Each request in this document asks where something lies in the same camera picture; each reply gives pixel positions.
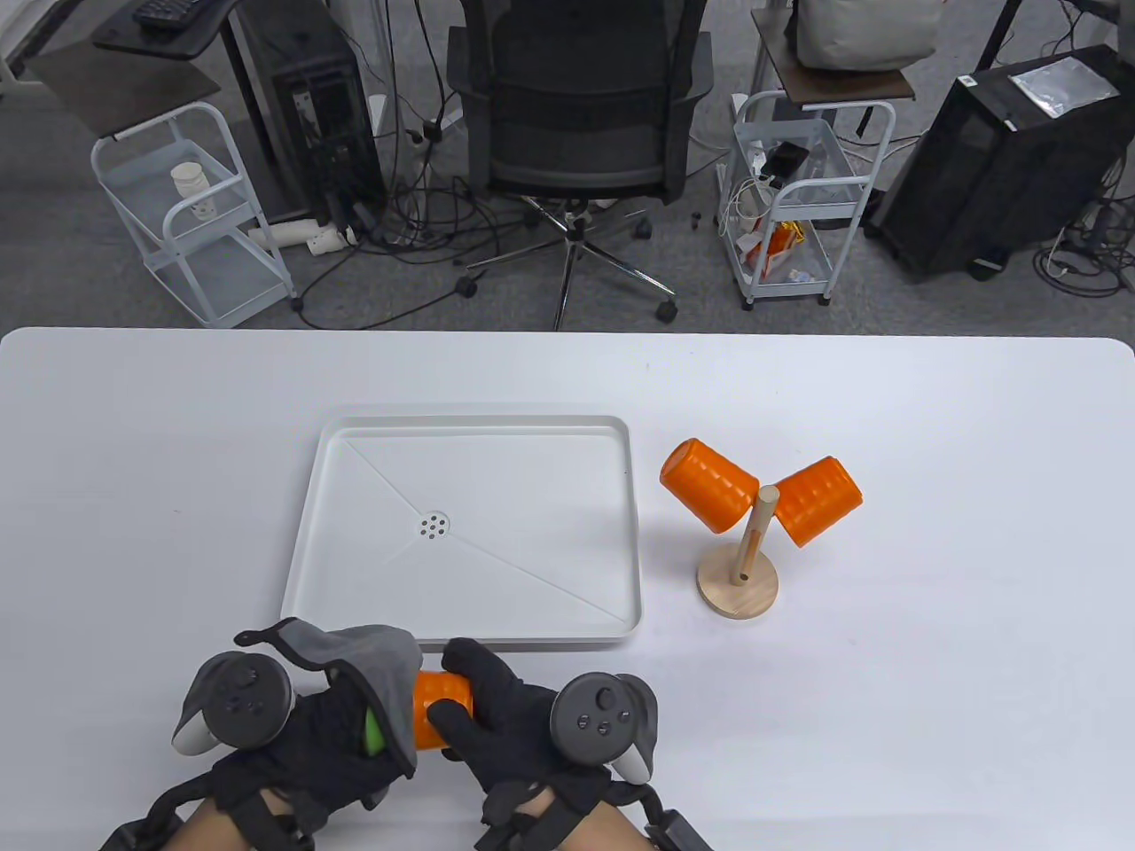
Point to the dark wooden side table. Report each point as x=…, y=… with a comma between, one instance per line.
x=851, y=87
x=115, y=93

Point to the orange snack packet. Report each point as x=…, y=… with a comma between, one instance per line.
x=773, y=250

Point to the black device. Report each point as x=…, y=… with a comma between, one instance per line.
x=786, y=160

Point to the grey and white right controller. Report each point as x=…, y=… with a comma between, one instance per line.
x=594, y=718

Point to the black computer tower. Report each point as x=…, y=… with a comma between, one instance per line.
x=310, y=71
x=975, y=177

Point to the white rolling cart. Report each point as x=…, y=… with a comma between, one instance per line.
x=217, y=288
x=802, y=191

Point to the black keyboard shelf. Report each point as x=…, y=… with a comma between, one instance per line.
x=177, y=44

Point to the wooden cup rack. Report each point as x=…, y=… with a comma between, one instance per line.
x=736, y=594

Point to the black desk leg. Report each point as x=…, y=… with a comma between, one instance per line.
x=1002, y=35

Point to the person's left forearm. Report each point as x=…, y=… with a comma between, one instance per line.
x=217, y=829

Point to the grey and white controller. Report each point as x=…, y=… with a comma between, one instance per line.
x=594, y=718
x=239, y=700

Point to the patterned paper cup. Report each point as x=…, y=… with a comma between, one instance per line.
x=205, y=209

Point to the orange plastic cup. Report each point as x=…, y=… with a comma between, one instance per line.
x=709, y=483
x=820, y=501
x=434, y=687

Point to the beige fabric bag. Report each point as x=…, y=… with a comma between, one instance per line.
x=864, y=31

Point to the green hand towel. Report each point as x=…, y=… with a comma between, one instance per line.
x=381, y=660

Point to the black forearm sensor box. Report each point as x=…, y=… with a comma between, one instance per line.
x=683, y=833

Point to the black office chair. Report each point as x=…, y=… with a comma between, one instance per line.
x=576, y=89

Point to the white plastic tray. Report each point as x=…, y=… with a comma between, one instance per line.
x=514, y=479

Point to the silver foil bag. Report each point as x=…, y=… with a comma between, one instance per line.
x=1062, y=87

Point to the person's right hand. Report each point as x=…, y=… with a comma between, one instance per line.
x=514, y=727

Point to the white tube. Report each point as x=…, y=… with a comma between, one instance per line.
x=288, y=234

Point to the black keyboard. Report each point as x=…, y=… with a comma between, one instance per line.
x=167, y=12

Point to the grey and white left controller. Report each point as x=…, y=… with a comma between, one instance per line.
x=239, y=700

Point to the person's left hand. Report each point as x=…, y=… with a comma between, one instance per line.
x=319, y=745

